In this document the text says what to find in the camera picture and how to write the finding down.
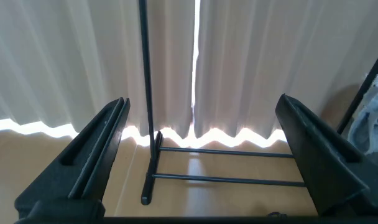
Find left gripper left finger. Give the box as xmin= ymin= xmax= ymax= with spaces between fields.
xmin=14 ymin=97 xmax=131 ymax=218

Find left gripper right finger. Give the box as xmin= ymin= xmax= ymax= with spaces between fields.
xmin=275 ymin=93 xmax=378 ymax=216

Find black clothes rack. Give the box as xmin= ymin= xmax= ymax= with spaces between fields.
xmin=138 ymin=0 xmax=378 ymax=206

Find pale grey shorts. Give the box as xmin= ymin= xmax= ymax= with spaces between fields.
xmin=347 ymin=83 xmax=378 ymax=156

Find beige curtain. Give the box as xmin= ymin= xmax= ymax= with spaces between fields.
xmin=0 ymin=0 xmax=378 ymax=147

